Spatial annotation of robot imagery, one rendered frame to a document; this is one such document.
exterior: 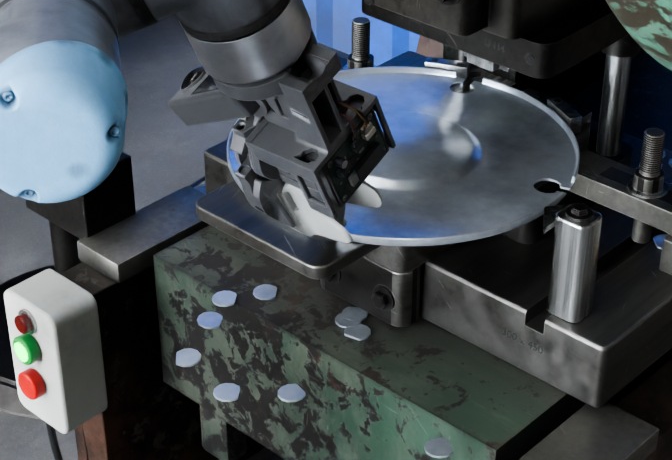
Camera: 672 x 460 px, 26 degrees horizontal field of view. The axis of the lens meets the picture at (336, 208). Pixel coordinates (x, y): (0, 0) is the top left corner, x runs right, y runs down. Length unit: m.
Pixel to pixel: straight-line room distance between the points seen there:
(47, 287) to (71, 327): 0.05
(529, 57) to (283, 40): 0.31
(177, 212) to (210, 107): 0.42
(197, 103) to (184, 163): 1.77
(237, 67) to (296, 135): 0.08
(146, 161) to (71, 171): 2.06
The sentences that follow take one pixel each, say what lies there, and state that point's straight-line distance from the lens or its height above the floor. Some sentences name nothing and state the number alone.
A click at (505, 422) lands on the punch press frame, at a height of 0.64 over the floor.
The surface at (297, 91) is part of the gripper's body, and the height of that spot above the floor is 0.96.
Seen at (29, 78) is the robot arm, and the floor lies 1.06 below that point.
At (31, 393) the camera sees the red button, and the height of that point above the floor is 0.54.
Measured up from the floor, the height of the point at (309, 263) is 0.78.
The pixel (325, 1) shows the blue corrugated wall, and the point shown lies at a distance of 3.06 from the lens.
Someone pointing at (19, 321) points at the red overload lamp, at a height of 0.61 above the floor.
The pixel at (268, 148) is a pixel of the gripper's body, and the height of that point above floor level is 0.91.
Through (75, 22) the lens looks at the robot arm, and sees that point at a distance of 0.76.
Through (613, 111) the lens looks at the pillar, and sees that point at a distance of 1.29.
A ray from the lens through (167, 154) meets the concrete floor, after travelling 2.80.
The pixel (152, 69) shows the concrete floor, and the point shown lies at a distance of 3.13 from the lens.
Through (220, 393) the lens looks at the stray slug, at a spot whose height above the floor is 0.65.
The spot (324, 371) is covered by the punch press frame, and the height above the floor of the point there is 0.63.
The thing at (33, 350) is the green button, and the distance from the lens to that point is 1.33.
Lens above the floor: 1.37
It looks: 32 degrees down
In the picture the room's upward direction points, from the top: straight up
